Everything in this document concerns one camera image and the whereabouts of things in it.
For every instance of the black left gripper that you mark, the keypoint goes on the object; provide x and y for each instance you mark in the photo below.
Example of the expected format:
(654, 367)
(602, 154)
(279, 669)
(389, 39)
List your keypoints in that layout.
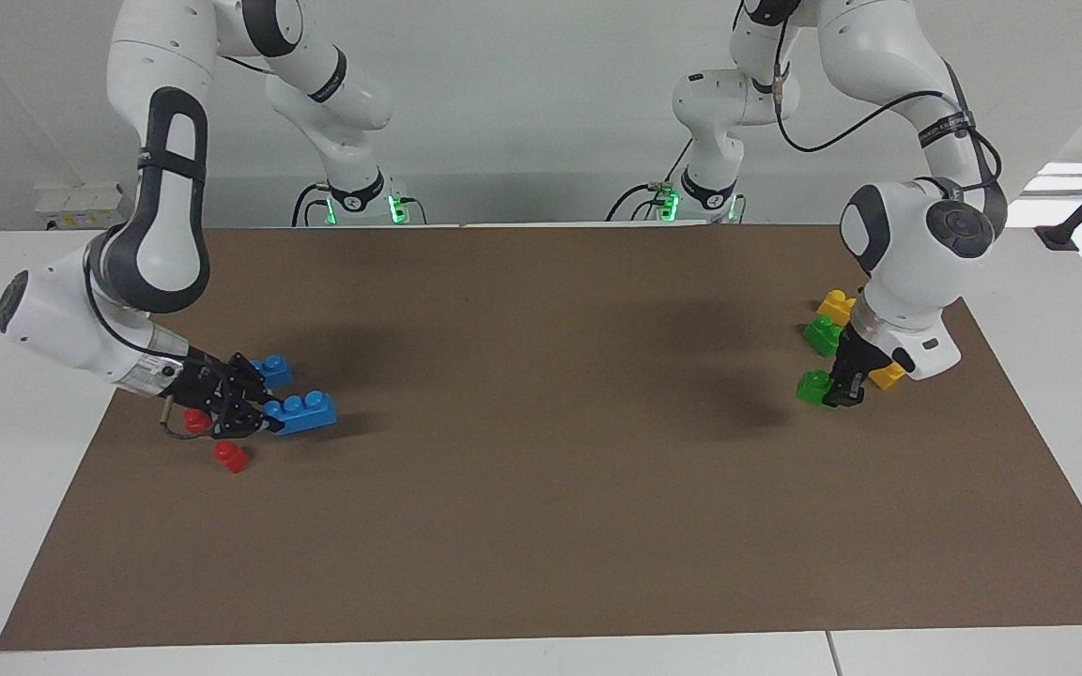
(853, 357)

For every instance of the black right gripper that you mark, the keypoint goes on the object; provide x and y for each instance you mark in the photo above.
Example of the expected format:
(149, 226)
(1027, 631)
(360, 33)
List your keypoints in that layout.
(198, 385)

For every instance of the green two-stud block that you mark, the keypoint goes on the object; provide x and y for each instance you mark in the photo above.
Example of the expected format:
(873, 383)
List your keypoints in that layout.
(811, 388)
(821, 334)

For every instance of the blue three-stud block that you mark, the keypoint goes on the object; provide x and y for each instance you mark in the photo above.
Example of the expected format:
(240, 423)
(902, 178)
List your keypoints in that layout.
(275, 370)
(304, 414)

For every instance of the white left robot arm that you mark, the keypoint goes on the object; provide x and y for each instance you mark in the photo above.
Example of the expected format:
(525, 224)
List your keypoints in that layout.
(907, 272)

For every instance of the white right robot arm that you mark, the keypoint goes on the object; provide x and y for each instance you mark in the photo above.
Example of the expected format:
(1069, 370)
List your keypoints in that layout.
(156, 141)

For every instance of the yellow two-stud block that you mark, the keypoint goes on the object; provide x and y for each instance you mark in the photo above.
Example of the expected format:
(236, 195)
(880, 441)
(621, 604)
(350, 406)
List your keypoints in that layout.
(834, 305)
(887, 376)

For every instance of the red single-stud block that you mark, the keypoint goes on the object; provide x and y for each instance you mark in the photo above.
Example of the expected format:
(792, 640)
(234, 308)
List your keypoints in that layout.
(231, 457)
(195, 421)

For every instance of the brown table mat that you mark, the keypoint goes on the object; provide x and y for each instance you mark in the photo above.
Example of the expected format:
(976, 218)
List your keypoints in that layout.
(541, 545)

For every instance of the white wall socket box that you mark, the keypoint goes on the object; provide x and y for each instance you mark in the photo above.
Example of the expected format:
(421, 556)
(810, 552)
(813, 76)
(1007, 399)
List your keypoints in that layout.
(76, 205)

